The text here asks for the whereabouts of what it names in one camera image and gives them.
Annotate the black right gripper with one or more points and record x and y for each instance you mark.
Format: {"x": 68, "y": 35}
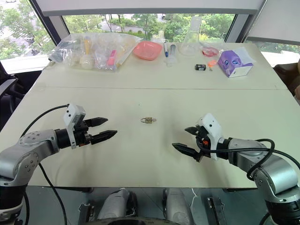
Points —
{"x": 202, "y": 146}

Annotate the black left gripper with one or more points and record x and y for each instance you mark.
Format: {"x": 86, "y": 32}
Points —
{"x": 80, "y": 137}

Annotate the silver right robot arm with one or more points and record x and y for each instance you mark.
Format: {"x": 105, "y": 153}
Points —
{"x": 269, "y": 168}

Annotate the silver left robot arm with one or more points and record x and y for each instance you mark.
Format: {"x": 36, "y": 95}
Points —
{"x": 23, "y": 154}

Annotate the small brass padlock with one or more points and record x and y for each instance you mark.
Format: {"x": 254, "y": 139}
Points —
{"x": 147, "y": 120}

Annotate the grey rounded robot leg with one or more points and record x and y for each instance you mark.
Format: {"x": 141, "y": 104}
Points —
{"x": 175, "y": 206}
{"x": 117, "y": 204}

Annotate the pink tube in bag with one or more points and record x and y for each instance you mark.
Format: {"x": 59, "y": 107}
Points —
{"x": 111, "y": 58}

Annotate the black rectangular battery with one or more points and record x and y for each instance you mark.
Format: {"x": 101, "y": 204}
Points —
{"x": 200, "y": 67}

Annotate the yellow plastic bottle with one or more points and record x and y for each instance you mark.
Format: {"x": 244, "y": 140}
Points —
{"x": 86, "y": 54}

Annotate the small orange plastic piece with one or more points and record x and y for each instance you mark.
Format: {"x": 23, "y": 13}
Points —
{"x": 212, "y": 63}

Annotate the large clear plastic bag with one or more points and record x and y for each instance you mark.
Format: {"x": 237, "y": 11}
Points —
{"x": 98, "y": 47}

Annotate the large clear syringe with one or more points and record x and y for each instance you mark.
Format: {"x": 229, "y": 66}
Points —
{"x": 172, "y": 55}

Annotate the purple tissue box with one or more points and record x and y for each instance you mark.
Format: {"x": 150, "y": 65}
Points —
{"x": 234, "y": 64}

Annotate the red petri dish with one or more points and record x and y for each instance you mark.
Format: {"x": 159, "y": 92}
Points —
{"x": 210, "y": 51}

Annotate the pink plastic bowl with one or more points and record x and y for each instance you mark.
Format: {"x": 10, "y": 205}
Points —
{"x": 147, "y": 50}

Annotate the blue and white pen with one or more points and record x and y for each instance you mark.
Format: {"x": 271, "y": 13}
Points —
{"x": 166, "y": 50}

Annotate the black office chair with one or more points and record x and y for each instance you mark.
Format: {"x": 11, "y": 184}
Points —
{"x": 8, "y": 93}

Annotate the glass conical flask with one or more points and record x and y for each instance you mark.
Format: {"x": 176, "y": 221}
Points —
{"x": 191, "y": 39}

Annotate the small glass beaker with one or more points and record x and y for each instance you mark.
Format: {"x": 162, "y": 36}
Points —
{"x": 160, "y": 36}

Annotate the brown chair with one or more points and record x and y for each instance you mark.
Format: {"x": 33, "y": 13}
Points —
{"x": 287, "y": 75}

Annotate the white roller blind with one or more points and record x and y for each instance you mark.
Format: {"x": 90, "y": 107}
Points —
{"x": 150, "y": 5}
{"x": 274, "y": 21}

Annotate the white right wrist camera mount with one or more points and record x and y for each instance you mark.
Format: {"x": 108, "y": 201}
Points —
{"x": 212, "y": 131}

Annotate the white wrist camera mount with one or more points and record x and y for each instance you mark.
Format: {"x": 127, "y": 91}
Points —
{"x": 71, "y": 114}
{"x": 212, "y": 131}

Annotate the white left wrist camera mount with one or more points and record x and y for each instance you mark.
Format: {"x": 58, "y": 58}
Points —
{"x": 71, "y": 114}

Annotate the black metal table bracket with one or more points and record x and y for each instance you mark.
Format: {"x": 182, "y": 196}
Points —
{"x": 85, "y": 214}
{"x": 216, "y": 211}

